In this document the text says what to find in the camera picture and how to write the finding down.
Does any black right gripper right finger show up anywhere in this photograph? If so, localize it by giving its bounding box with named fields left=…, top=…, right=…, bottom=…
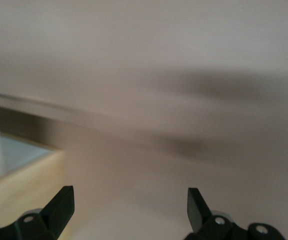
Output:
left=183, top=187, right=285, bottom=240

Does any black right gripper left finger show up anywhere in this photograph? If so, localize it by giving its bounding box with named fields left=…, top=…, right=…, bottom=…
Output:
left=0, top=185, right=76, bottom=240

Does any white handled drawer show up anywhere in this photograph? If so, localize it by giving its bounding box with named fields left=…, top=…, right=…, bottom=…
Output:
left=0, top=124, right=55, bottom=186

